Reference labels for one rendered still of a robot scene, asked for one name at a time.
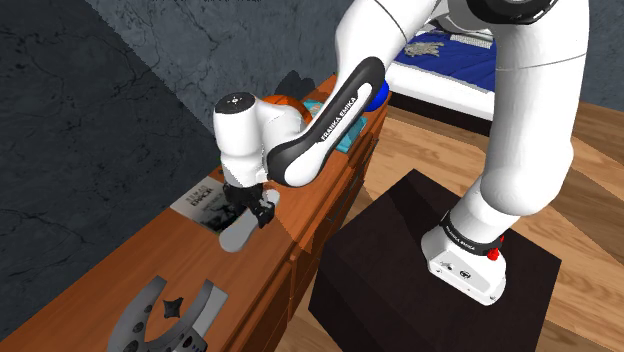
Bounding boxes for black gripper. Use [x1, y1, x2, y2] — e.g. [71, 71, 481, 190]
[222, 181, 277, 230]

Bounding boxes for white oblong remote control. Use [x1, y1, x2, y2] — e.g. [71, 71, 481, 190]
[218, 188, 282, 254]

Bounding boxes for grey and white book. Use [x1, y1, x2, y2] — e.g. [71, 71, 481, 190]
[169, 175, 245, 235]

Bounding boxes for wooden chest of drawers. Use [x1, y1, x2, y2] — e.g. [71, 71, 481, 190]
[0, 72, 391, 352]

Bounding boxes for orange ball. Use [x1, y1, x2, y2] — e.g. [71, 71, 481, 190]
[263, 94, 314, 129]

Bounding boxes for teal book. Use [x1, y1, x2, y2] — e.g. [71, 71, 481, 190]
[301, 99, 368, 154]

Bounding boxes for dark robot stand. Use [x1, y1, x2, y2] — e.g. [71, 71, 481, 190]
[308, 168, 563, 352]

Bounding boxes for black star-shaped object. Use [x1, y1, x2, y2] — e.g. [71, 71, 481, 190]
[162, 297, 186, 320]

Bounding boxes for grey horseshoe-shaped object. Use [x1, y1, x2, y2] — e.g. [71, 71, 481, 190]
[106, 275, 230, 352]

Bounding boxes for blue ball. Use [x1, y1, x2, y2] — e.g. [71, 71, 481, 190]
[364, 79, 391, 113]

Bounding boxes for bed with blue cover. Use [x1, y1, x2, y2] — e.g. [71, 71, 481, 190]
[384, 26, 499, 137]

